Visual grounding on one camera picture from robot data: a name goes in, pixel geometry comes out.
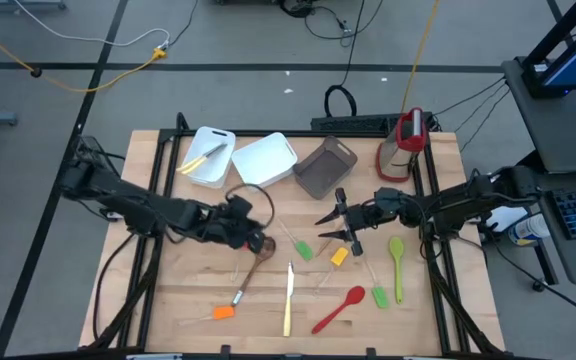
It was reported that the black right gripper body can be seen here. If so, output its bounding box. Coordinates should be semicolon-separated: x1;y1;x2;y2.
335;187;406;258

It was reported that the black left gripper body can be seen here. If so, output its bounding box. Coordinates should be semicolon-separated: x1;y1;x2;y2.
212;195;265;249

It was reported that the dark wooden spoon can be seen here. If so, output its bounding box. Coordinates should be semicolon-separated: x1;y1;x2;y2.
230;237;278;308

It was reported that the yellow silicone spatula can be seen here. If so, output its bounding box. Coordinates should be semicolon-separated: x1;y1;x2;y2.
316;246;351;288

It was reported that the green silicone spatula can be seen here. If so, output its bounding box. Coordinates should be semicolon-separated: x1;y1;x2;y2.
277;219;315;263
365;255;390;310

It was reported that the red silicone spoon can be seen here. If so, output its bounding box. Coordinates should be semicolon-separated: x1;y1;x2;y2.
310;285;367;336

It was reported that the orange silicone spatula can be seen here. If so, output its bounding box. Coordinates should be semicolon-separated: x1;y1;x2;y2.
178;305;236;326

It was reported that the white blade knife wooden handle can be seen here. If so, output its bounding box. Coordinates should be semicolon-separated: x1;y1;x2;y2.
282;261;296;338

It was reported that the green silicone spoon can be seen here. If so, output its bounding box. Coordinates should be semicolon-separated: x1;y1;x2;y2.
388;236;407;305

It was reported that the grey translucent plastic bin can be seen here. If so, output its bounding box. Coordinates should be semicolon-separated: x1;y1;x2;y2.
291;135;359;201

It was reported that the white plastic bin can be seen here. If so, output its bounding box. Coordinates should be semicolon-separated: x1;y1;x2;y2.
230;131;299;191
180;125;237;190

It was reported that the black power strip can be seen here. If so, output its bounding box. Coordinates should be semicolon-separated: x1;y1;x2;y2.
310;112;434;134

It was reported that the white bottle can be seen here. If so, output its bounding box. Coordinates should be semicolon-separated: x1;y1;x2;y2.
507;213;552;247

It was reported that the black power supply box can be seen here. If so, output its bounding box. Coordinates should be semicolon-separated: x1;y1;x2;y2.
72;135;122;174

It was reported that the black monitor stand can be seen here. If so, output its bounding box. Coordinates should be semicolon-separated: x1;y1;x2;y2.
517;0;576;99

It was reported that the steel box grater red handle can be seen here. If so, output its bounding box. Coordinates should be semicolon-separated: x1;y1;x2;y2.
375;106;429;184

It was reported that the black aluminium table frame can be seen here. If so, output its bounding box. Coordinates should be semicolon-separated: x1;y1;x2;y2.
87;112;507;360

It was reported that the black looped cable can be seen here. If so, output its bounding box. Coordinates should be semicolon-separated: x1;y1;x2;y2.
323;0;367;120

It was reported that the yellow hanging cable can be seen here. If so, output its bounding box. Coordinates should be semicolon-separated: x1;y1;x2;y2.
400;0;442;114

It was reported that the yellow floor cable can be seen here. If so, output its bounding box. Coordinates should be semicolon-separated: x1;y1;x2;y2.
0;16;169;95

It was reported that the black cable bundle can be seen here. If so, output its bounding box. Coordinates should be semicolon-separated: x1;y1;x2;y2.
277;0;387;49

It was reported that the white floor cable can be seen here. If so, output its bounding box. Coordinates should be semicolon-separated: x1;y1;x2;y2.
12;0;172;51

